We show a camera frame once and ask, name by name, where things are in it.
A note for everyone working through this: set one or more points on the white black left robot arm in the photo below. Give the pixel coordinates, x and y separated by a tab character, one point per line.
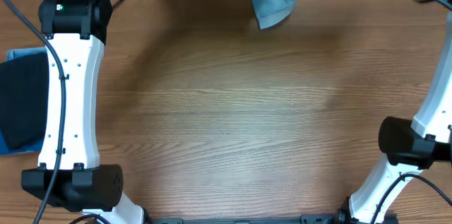
69	173

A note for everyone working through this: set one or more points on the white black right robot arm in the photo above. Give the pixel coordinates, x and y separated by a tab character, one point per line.
408	147

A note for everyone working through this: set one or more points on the dark blue folded garment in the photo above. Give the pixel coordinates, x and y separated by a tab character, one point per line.
17	150

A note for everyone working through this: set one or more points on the black folded garment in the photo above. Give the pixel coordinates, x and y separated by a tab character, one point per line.
24	95

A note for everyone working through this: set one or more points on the folded blue jeans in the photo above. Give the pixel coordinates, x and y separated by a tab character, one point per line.
18	53

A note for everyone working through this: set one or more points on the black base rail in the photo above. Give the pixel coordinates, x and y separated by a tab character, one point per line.
268	220

